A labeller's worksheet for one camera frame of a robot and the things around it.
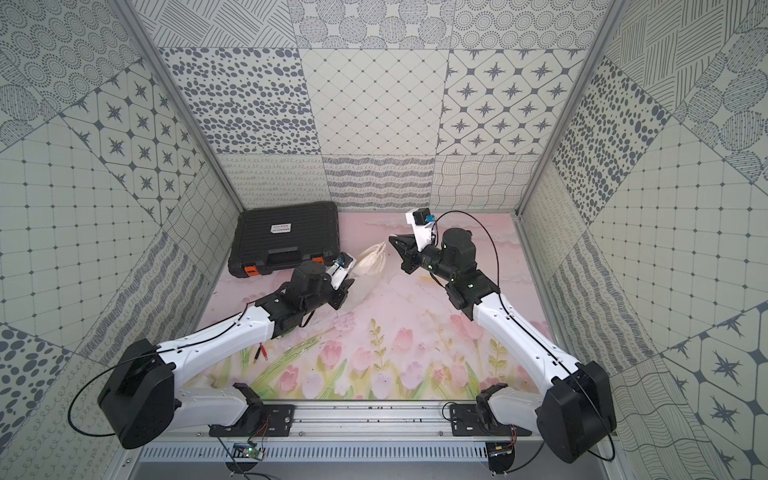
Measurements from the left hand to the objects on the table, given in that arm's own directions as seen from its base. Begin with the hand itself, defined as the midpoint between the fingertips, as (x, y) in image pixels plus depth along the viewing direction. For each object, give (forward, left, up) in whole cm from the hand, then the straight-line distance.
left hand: (344, 272), depth 83 cm
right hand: (+1, -14, +13) cm, 19 cm away
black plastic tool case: (+21, +28, -10) cm, 36 cm away
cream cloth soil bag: (-2, -7, +3) cm, 8 cm away
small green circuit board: (-41, +21, -17) cm, 48 cm away
